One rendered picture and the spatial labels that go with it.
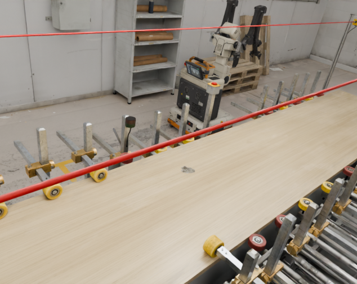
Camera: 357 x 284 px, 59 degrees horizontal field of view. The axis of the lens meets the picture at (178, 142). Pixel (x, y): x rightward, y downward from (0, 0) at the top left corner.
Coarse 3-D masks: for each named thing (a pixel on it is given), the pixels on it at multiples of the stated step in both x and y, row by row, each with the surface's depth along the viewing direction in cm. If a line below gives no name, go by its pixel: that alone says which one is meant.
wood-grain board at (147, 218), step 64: (256, 128) 251; (320, 128) 268; (64, 192) 159; (128, 192) 166; (192, 192) 173; (256, 192) 180; (0, 256) 123; (64, 256) 127; (128, 256) 131; (192, 256) 135
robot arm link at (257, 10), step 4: (256, 8) 363; (260, 8) 361; (256, 12) 364; (256, 16) 365; (252, 20) 369; (256, 20) 368; (252, 24) 369; (252, 28) 370; (248, 32) 374; (252, 32) 373; (248, 36) 375; (252, 36) 375; (248, 40) 374; (252, 40) 376; (248, 44) 377
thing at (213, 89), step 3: (210, 84) 232; (207, 87) 234; (210, 87) 232; (213, 87) 229; (216, 87) 231; (219, 87) 233; (207, 90) 235; (210, 90) 233; (213, 90) 230; (216, 90) 232; (219, 90) 235; (210, 93) 233; (213, 93) 232; (216, 93) 234
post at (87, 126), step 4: (84, 124) 173; (88, 124) 173; (84, 128) 174; (88, 128) 174; (84, 132) 176; (88, 132) 175; (84, 136) 177; (88, 136) 176; (84, 140) 178; (88, 140) 177; (84, 144) 180; (88, 144) 179; (84, 148) 181; (88, 148) 180; (84, 164) 187; (84, 176) 192; (88, 176) 190
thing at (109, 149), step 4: (92, 136) 219; (96, 136) 217; (96, 140) 216; (100, 140) 214; (100, 144) 213; (104, 144) 210; (108, 144) 211; (104, 148) 210; (108, 148) 207; (112, 148) 207; (108, 152) 207; (112, 152) 203; (116, 152) 204; (124, 164) 194
